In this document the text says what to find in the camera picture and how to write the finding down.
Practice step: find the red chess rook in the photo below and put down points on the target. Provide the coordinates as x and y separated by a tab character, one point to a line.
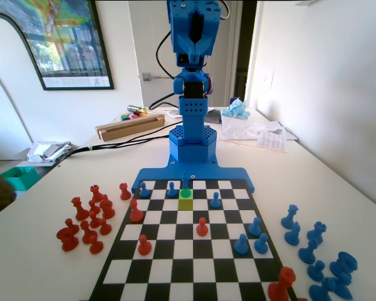
96	194
124	192

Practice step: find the blue chess queen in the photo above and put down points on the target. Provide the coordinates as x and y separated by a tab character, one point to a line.
289	218

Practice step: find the small white paper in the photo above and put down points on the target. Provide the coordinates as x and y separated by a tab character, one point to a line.
174	113

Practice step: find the white door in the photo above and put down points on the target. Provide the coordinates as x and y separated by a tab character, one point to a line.
144	37

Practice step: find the long cardboard box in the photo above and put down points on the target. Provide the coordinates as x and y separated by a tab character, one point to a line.
128	130

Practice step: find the blue chess pawn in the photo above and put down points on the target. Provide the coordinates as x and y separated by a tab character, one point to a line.
254	228
241	246
143	191
172	190
215	201
261	245
316	272

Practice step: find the blue chess rook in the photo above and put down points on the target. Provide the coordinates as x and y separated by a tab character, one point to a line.
343	265
316	233

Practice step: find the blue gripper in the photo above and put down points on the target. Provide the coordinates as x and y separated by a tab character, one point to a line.
195	47

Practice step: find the white arched panel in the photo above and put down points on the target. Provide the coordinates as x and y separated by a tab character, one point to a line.
6	62

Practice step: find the large red piece bottom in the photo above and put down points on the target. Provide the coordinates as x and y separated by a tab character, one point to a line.
280	288

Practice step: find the dark grey pad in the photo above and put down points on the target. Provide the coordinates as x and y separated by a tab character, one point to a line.
213	117

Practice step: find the silver yellow cylinder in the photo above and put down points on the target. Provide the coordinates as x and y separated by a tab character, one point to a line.
136	108

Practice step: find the white paper stack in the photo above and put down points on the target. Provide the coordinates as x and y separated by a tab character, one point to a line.
285	130

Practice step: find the crumpled white paper pile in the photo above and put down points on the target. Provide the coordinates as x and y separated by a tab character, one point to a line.
47	150

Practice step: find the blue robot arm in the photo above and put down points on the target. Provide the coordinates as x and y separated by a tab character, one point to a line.
192	125

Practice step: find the blue chess bishop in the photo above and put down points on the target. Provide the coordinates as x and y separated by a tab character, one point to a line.
319	292
308	253

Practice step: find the red chess pawn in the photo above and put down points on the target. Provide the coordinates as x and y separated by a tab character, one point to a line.
96	246
201	228
105	228
94	221
144	246
70	225
105	200
94	207

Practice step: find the printed white paper sheet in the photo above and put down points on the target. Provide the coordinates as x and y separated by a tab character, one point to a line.
272	141

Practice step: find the clear bag blue parts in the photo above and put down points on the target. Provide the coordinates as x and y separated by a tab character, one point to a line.
236	109

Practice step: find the thin orange stick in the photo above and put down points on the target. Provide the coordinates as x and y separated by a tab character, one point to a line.
238	143

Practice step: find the black framed map poster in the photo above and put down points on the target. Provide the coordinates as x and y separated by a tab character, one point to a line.
72	37

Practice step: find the blue board end plate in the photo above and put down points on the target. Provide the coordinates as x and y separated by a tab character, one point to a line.
163	174

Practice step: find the green plastic bin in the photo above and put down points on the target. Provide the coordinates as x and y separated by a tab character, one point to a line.
25	180

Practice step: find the colourful marker set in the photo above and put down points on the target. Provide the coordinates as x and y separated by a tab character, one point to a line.
128	117

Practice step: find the black white chessboard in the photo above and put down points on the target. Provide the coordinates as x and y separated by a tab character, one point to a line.
188	247

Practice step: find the blue piece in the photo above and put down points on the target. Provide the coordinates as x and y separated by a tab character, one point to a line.
185	182

